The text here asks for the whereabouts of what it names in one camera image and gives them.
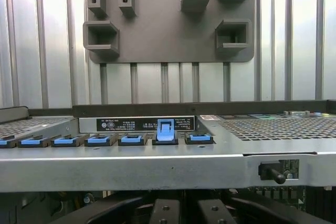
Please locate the blue slot retention clip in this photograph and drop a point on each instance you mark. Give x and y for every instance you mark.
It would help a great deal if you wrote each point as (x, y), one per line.
(67, 141)
(99, 140)
(199, 138)
(165, 133)
(6, 143)
(32, 142)
(132, 139)

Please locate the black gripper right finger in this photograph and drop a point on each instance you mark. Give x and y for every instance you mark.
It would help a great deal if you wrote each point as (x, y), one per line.
(212, 213)

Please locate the green motherboard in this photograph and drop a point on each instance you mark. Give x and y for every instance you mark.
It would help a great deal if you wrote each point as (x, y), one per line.
(275, 193)

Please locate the grey black PC case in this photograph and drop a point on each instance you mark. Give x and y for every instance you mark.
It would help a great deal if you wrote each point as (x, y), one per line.
(131, 169)

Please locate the grey parts rack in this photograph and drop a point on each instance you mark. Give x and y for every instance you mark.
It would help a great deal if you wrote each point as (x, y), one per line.
(168, 37)

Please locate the black case latch pin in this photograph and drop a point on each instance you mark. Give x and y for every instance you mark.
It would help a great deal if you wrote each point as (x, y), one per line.
(273, 174)

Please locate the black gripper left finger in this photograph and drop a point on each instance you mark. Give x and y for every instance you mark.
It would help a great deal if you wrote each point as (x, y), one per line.
(165, 213)

